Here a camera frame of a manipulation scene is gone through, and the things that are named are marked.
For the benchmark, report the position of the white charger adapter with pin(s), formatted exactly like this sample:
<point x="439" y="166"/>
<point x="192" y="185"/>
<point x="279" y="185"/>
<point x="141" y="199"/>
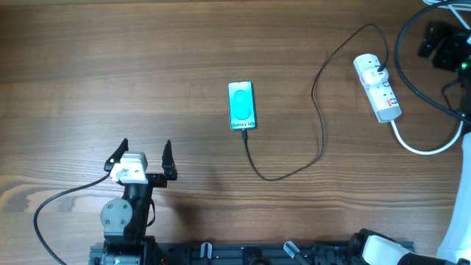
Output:
<point x="372" y="77"/>

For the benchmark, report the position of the smartphone with teal screen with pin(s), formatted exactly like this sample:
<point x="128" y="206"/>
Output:
<point x="241" y="106"/>

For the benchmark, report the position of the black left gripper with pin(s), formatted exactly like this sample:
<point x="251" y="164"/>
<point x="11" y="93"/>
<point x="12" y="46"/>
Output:
<point x="159" y="180"/>

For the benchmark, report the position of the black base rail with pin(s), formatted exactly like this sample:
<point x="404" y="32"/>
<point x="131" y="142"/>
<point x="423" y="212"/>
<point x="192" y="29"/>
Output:
<point x="324" y="252"/>

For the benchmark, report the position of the white power strip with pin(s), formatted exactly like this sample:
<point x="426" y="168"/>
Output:
<point x="381" y="97"/>

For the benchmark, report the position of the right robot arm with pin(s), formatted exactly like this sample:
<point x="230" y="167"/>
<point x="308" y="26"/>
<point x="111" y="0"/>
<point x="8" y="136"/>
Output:
<point x="455" y="246"/>

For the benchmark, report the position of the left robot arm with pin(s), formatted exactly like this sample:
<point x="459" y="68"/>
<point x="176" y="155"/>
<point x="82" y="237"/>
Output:
<point x="126" y="219"/>

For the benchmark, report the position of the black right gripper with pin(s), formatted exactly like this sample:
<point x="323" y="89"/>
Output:
<point x="454" y="42"/>

